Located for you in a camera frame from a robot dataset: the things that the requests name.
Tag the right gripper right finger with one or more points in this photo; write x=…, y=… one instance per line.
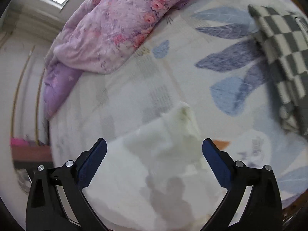
x=252, y=201

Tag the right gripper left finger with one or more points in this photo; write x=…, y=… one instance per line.
x=56, y=200

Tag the white knit garment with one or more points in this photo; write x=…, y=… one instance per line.
x=156, y=177

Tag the purple pillow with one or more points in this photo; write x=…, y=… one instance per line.
x=59, y=82

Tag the white patterned bed blanket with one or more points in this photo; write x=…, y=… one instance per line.
x=203, y=55

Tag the grey white checkered garment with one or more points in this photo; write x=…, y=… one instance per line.
x=283, y=38

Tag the pink floral quilt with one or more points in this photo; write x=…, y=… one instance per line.
x=102, y=34

